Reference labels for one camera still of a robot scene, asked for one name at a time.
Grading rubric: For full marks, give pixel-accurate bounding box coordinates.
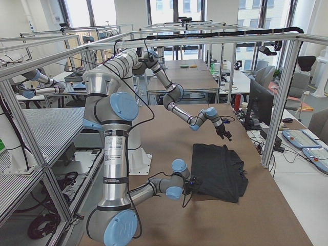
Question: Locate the black Huawei monitor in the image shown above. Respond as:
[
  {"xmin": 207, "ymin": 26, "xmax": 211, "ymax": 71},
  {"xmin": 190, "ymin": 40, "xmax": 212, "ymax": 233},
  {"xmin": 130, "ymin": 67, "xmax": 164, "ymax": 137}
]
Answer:
[{"xmin": 244, "ymin": 80, "xmax": 274, "ymax": 130}]

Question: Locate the red water bottle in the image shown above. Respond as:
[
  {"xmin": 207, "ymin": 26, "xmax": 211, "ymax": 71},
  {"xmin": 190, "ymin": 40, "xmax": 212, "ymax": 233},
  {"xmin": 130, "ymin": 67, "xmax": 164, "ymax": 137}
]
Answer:
[{"xmin": 234, "ymin": 94, "xmax": 242, "ymax": 112}]

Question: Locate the aluminium frame post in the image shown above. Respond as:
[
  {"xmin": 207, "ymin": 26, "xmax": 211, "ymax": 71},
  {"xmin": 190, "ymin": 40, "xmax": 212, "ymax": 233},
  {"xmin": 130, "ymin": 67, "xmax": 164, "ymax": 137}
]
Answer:
[{"xmin": 261, "ymin": 39, "xmax": 302, "ymax": 169}]

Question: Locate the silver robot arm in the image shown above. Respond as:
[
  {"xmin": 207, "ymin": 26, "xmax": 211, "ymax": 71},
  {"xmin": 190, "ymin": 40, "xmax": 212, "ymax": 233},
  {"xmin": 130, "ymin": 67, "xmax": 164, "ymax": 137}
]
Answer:
[
  {"xmin": 83, "ymin": 64, "xmax": 190, "ymax": 245},
  {"xmin": 102, "ymin": 48, "xmax": 232, "ymax": 140}
]

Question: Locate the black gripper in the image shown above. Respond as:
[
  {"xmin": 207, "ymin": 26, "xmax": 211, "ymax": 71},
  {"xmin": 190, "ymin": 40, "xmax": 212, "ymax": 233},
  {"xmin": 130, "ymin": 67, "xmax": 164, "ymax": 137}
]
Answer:
[
  {"xmin": 183, "ymin": 180, "xmax": 196, "ymax": 195},
  {"xmin": 215, "ymin": 124, "xmax": 232, "ymax": 141}
]

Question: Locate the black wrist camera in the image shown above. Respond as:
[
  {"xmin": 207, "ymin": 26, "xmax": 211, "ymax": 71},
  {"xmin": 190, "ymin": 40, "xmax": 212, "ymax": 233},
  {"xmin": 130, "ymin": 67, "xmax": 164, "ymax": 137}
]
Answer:
[
  {"xmin": 189, "ymin": 177, "xmax": 202, "ymax": 189},
  {"xmin": 221, "ymin": 117, "xmax": 235, "ymax": 124}
]

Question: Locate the black graphic t-shirt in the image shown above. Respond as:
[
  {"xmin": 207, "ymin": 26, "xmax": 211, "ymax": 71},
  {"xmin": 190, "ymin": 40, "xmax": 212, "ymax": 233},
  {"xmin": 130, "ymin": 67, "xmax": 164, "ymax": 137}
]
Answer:
[{"xmin": 191, "ymin": 143, "xmax": 248, "ymax": 203}]

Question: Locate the blue teach pendant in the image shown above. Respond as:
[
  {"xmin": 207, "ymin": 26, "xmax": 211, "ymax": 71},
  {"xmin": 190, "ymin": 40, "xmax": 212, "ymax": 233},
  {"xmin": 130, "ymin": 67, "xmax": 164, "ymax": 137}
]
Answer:
[
  {"xmin": 282, "ymin": 130, "xmax": 322, "ymax": 149},
  {"xmin": 302, "ymin": 148, "xmax": 328, "ymax": 174}
]

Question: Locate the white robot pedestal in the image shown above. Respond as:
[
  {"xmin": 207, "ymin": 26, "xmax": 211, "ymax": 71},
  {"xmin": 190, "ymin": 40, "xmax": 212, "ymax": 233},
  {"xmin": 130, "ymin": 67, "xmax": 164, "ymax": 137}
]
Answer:
[{"xmin": 128, "ymin": 126, "xmax": 152, "ymax": 175}]

